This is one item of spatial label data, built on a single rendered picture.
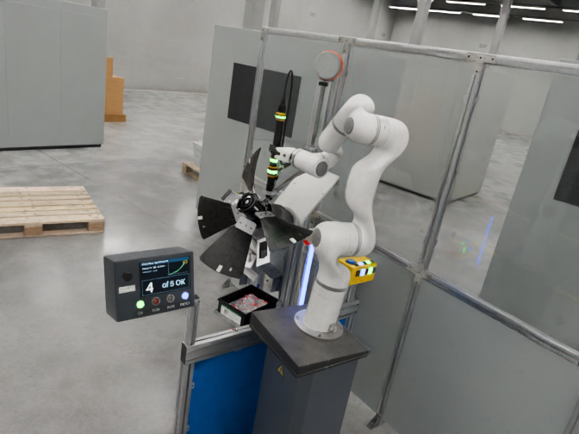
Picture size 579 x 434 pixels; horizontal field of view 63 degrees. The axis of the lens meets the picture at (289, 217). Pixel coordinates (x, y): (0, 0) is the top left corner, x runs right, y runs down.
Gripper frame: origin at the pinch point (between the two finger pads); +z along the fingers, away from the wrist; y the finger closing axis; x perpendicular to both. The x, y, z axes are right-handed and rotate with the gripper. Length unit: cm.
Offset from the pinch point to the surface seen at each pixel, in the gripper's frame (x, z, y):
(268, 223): -32.5, -8.3, -4.1
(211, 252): -51, 7, -23
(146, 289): -35, -42, -74
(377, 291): -76, -21, 70
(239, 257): -51, -2, -13
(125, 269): -28, -40, -80
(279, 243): -36.0, -21.9, -7.0
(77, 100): -80, 582, 67
